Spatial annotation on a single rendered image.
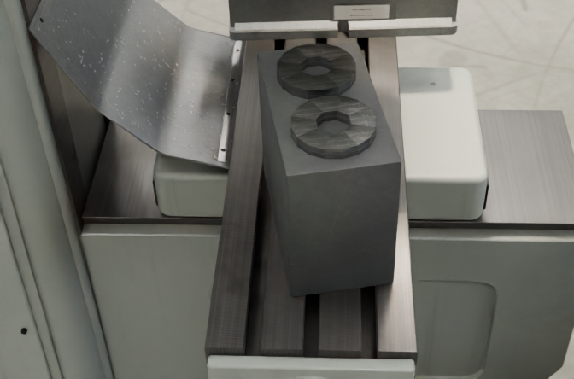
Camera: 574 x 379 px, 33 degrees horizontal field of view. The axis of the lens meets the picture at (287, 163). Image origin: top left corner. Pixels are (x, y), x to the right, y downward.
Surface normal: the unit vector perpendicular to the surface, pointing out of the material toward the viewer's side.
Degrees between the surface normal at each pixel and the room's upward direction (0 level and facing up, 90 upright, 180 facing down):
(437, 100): 0
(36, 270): 88
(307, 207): 90
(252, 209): 0
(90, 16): 64
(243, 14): 90
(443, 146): 0
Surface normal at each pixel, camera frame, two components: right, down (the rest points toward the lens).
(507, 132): -0.03, -0.75
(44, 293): 0.02, 0.65
